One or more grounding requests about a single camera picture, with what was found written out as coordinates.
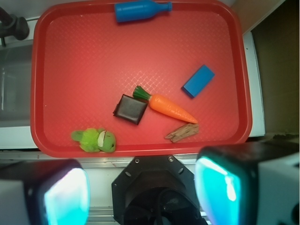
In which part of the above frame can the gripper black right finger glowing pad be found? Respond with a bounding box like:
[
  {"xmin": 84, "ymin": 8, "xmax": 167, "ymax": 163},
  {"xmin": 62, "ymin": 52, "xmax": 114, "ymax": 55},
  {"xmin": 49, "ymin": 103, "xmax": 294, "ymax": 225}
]
[{"xmin": 195, "ymin": 141, "xmax": 300, "ymax": 225}]

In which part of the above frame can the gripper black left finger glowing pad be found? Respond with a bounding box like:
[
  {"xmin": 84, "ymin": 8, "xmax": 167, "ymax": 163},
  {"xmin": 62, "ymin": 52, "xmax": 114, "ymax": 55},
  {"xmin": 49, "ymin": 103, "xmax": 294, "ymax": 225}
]
[{"xmin": 0, "ymin": 159, "xmax": 90, "ymax": 225}]

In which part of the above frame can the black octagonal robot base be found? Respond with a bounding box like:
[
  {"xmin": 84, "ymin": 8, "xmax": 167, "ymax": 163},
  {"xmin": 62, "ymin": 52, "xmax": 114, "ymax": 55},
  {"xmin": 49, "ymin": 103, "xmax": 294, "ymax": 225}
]
[{"xmin": 112, "ymin": 156, "xmax": 207, "ymax": 225}]

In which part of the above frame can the dark brown square block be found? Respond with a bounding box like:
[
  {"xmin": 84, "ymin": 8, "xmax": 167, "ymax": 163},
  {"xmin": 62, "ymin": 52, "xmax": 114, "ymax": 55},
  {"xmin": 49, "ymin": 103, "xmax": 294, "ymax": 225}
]
[{"xmin": 113, "ymin": 94, "xmax": 148, "ymax": 125}]

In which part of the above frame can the blue rectangular block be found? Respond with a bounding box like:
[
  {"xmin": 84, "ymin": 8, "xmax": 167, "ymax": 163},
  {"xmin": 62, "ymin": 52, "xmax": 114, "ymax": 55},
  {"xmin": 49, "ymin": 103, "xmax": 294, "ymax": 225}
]
[{"xmin": 181, "ymin": 65, "xmax": 215, "ymax": 98}]

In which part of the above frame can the green plush frog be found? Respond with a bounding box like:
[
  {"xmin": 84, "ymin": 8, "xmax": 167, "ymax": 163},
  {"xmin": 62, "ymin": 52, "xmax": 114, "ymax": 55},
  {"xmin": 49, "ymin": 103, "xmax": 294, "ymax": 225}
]
[{"xmin": 71, "ymin": 128, "xmax": 116, "ymax": 153}]

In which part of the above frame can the brown wood chip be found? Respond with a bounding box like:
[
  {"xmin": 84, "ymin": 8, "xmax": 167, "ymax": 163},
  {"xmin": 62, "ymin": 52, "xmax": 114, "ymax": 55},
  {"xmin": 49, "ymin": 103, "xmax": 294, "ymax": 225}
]
[{"xmin": 165, "ymin": 123, "xmax": 199, "ymax": 143}]

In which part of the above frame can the red plastic tray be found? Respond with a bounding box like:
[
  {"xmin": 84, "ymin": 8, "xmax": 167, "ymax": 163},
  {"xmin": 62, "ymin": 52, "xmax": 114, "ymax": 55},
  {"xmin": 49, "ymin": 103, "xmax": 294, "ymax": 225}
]
[{"xmin": 30, "ymin": 0, "xmax": 252, "ymax": 158}]

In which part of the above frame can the orange toy carrot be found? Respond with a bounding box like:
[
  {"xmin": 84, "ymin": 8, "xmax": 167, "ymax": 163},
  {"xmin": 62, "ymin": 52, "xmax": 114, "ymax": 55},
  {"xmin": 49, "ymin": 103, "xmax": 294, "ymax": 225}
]
[{"xmin": 133, "ymin": 85, "xmax": 198, "ymax": 124}]

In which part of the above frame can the black clamp knob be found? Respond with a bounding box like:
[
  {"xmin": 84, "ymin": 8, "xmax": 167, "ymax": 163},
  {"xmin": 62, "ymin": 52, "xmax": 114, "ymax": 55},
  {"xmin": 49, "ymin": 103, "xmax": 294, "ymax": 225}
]
[{"xmin": 0, "ymin": 7, "xmax": 30, "ymax": 47}]

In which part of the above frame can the blue plastic bottle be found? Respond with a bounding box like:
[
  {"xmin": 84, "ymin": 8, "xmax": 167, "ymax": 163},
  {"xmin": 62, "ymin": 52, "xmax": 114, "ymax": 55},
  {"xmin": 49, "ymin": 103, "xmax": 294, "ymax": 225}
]
[{"xmin": 114, "ymin": 0, "xmax": 173, "ymax": 23}]

